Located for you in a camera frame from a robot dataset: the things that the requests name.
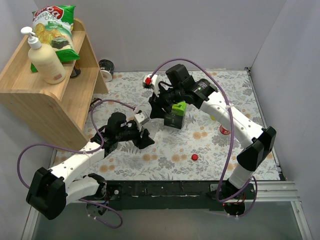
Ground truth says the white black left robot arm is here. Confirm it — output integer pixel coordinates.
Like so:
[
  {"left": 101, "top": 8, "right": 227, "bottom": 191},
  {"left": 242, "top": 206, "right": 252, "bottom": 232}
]
[{"left": 26, "top": 111, "right": 155, "bottom": 220}]

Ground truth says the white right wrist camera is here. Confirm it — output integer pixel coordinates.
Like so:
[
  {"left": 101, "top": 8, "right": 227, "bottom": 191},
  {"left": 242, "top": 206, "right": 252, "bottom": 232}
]
[{"left": 142, "top": 74, "right": 160, "bottom": 97}]

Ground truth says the red label water bottle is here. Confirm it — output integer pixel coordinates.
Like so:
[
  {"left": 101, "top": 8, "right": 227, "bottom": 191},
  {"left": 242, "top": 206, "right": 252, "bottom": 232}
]
[{"left": 219, "top": 107, "right": 247, "bottom": 136}]

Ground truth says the cassava chips bag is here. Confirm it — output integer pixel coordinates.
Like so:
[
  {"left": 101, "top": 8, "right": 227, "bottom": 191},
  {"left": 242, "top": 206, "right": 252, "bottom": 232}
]
[{"left": 32, "top": 5, "right": 80, "bottom": 63}]

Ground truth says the cream lotion pump bottle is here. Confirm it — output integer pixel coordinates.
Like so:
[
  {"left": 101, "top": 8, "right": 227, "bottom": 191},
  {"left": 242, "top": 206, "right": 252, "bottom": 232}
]
[{"left": 20, "top": 26, "right": 66, "bottom": 85}]

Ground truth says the black tape roll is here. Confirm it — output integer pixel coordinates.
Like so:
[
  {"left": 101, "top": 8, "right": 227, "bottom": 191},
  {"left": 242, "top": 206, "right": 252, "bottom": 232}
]
[{"left": 98, "top": 59, "right": 115, "bottom": 82}]

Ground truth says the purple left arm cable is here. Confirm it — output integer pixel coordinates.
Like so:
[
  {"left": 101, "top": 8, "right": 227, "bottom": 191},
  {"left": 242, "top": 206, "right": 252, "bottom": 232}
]
[{"left": 16, "top": 99, "right": 137, "bottom": 229}]

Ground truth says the wooden shelf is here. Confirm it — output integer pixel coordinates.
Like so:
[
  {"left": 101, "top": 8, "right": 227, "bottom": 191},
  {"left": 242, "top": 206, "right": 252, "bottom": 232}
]
[{"left": 0, "top": 18, "right": 108, "bottom": 151}]

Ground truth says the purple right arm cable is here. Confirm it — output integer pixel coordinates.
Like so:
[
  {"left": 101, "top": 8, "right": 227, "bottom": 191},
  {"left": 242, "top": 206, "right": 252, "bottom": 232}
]
[{"left": 151, "top": 57, "right": 258, "bottom": 217}]

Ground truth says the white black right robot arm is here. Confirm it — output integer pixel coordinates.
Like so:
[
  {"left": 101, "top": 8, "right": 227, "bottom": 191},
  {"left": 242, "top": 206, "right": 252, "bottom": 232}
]
[{"left": 142, "top": 64, "right": 277, "bottom": 202}]

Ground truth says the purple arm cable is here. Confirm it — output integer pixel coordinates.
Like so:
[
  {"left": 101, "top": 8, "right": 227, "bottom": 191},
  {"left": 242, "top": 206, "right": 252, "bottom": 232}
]
[
  {"left": 16, "top": 99, "right": 137, "bottom": 229},
  {"left": 151, "top": 57, "right": 258, "bottom": 217}
]

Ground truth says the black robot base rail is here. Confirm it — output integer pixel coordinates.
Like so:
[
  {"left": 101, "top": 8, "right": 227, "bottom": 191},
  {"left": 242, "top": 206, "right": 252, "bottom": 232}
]
[{"left": 77, "top": 179, "right": 258, "bottom": 212}]

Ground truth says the green Gillette razor box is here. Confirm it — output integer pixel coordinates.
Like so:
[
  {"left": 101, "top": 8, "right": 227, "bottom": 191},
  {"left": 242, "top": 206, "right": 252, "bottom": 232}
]
[{"left": 163, "top": 101, "right": 187, "bottom": 130}]

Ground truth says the red bottle cap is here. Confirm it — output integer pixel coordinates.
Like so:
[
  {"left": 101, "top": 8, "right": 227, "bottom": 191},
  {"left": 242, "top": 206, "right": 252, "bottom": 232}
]
[{"left": 191, "top": 154, "right": 199, "bottom": 161}]

